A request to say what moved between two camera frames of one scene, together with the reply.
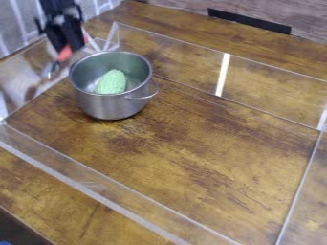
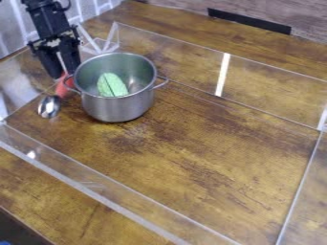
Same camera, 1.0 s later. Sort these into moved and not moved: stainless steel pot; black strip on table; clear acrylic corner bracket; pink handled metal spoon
Moved: pink handled metal spoon
Not moved: stainless steel pot; black strip on table; clear acrylic corner bracket
